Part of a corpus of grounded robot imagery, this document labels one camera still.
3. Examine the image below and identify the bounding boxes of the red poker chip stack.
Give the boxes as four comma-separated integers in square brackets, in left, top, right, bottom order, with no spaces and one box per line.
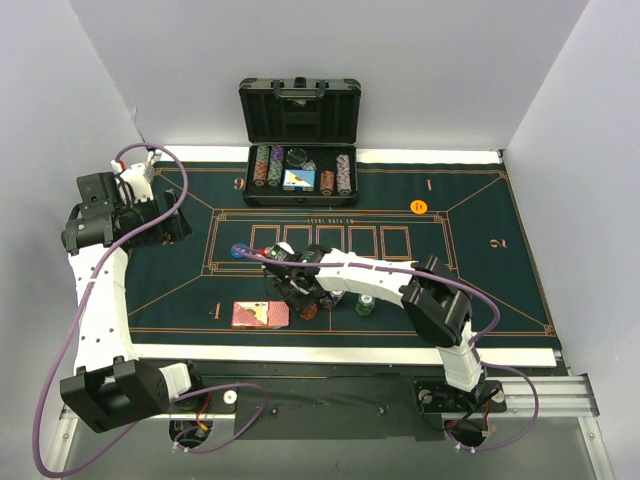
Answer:
[298,304,318,320]

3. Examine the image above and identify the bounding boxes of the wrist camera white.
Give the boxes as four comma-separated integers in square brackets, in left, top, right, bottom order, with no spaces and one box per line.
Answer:
[111,152,156,205]
[267,242,296,262]

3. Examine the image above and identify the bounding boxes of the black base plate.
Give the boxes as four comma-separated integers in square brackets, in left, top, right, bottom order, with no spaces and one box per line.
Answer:
[170,360,506,441]

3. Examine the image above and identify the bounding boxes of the green red chips in case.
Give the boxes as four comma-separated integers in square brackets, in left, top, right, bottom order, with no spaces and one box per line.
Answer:
[253,145,270,187]

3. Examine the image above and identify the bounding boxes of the orange chips in case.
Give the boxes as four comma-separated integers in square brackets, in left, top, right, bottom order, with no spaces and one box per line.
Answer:
[320,170,335,196]

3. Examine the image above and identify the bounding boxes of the blue poker chip stack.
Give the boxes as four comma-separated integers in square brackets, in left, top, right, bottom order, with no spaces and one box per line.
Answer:
[320,290,345,309]

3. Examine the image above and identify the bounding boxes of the blue small blind button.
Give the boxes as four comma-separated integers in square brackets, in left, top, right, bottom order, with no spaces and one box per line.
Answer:
[231,243,250,259]

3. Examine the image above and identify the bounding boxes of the lilac chips in case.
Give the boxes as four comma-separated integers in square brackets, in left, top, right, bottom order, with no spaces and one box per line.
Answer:
[336,154,351,196]

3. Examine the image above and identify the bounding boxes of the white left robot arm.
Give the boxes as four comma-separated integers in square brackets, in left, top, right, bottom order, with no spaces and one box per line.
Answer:
[60,163,206,433]

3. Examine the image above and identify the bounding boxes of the purple green chips in case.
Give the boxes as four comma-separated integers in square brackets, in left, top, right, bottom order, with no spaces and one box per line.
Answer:
[267,145,284,187]

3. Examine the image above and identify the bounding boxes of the black round button in case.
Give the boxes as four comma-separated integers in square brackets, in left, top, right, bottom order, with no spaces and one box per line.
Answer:
[285,147,307,167]

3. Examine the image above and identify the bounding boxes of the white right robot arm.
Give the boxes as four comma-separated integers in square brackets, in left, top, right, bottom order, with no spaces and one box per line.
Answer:
[262,242,483,409]

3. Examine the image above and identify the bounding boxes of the blue card box in case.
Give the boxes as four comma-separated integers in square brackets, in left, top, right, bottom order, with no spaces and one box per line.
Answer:
[282,169,316,192]

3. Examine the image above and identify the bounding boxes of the green poker chip stack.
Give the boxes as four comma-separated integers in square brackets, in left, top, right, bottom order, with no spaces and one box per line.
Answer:
[356,294,375,316]

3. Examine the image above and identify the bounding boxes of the orange big blind button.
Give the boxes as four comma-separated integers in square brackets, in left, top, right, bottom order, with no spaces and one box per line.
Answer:
[409,199,429,215]

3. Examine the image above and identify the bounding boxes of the green poker table mat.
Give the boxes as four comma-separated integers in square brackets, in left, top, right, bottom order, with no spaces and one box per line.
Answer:
[126,162,561,349]

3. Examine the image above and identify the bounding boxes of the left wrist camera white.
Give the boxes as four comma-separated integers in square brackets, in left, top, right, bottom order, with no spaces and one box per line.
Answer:
[111,152,156,205]

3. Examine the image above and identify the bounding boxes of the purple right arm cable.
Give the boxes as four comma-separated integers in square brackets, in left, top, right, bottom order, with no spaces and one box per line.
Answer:
[234,243,541,453]

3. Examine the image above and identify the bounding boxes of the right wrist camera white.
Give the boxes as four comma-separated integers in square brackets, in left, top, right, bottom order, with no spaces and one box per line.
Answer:
[267,242,296,262]

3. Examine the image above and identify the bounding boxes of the black poker chip case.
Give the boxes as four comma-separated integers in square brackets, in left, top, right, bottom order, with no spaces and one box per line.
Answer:
[238,77,362,207]

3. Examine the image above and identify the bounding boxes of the red playing card deck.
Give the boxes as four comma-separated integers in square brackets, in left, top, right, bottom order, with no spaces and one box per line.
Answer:
[231,301,290,330]

